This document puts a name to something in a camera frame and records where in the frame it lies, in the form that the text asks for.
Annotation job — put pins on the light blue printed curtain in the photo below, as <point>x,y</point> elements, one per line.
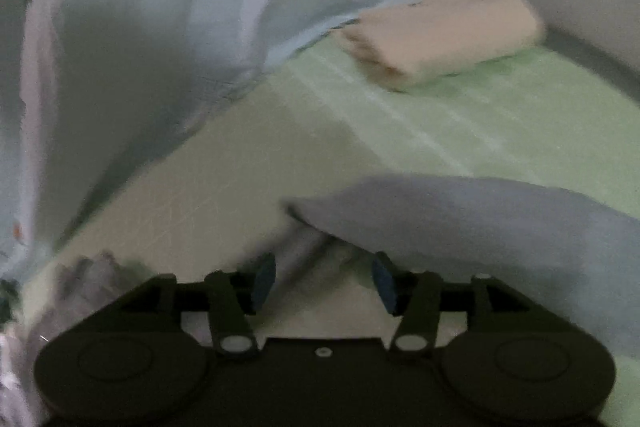
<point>150,7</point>

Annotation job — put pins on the pile of mixed clothes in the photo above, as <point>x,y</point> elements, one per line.
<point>60,302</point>

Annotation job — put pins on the grey garment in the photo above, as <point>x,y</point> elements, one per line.
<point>475,232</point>

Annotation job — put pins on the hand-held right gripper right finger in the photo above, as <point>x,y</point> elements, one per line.
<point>385,281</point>

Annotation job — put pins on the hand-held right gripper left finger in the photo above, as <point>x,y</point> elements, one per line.
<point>263,281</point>

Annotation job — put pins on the folded beige cloth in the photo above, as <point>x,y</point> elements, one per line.
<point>440,37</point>

